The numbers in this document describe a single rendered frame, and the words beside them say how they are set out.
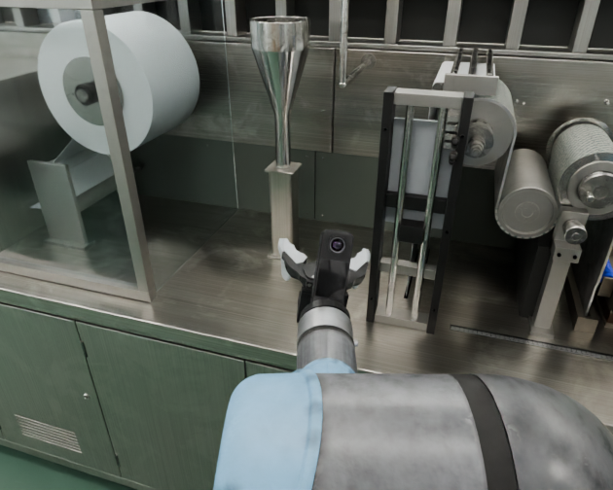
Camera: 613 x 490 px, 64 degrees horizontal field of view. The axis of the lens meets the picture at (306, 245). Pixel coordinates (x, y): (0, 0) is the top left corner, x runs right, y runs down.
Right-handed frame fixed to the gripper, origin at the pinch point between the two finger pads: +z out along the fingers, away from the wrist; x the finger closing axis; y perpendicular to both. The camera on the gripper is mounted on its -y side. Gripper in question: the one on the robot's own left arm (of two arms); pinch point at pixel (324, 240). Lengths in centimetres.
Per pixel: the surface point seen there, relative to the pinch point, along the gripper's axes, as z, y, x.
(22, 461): 46, 138, -93
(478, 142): 18.8, -15.1, 27.7
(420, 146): 20.8, -12.1, 17.6
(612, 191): 17, -10, 56
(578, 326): 17, 24, 64
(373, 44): 68, -23, 11
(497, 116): 27.0, -18.6, 33.1
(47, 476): 40, 136, -81
